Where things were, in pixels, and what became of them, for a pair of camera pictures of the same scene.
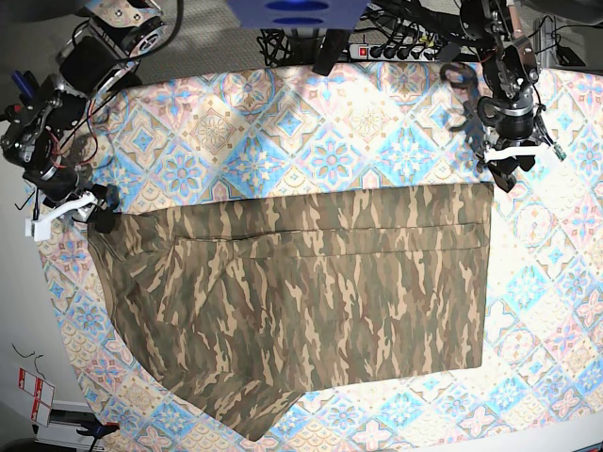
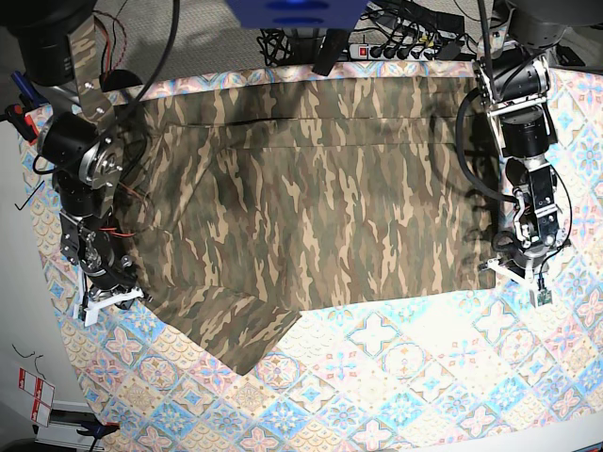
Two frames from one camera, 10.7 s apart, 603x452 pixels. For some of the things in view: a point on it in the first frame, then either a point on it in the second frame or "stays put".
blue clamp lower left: [96, 430] stays put
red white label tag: [42, 393] stays put
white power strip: [392, 53] stays put
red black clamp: [15, 112] stays put
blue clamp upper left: [25, 85] stays put
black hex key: [24, 202] stays put
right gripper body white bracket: [513, 152] → [529, 278]
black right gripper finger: [105, 220] → [125, 304]
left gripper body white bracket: [40, 227] → [91, 313]
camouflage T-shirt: [247, 299] → [259, 196]
